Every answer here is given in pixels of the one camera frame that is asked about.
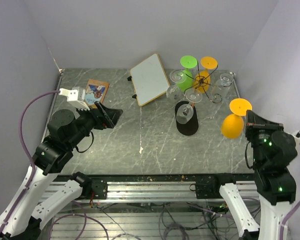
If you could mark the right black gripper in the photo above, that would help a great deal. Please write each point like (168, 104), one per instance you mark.
(254, 122)

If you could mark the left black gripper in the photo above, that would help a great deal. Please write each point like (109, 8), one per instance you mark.
(101, 114)

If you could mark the orange plastic wine glass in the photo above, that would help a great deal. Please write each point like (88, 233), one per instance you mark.
(233, 124)

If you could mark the clear ribbed glass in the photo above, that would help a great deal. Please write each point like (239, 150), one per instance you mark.
(222, 87)

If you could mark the clear wine glass front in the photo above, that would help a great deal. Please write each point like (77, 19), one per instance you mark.
(186, 111)

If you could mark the clear wine glass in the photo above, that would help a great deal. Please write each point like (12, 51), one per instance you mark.
(186, 111)
(174, 93)

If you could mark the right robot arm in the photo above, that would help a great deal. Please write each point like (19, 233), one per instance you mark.
(273, 150)

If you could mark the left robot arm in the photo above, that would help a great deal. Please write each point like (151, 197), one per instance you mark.
(26, 216)

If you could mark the black oval rack base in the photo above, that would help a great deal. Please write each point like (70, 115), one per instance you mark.
(189, 128)

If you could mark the clear wine glass left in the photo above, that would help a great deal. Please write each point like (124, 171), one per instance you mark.
(174, 93)

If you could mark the green plastic wine glass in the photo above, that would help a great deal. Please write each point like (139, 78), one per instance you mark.
(188, 62)

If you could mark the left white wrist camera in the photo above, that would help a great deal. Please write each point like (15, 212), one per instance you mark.
(76, 97)

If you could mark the small whiteboard yellow frame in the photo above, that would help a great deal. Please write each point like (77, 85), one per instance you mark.
(149, 80)

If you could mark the copper wire glass rack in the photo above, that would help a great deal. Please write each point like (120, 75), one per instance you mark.
(203, 82)

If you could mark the aluminium rail frame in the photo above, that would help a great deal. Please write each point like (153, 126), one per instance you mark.
(155, 192)

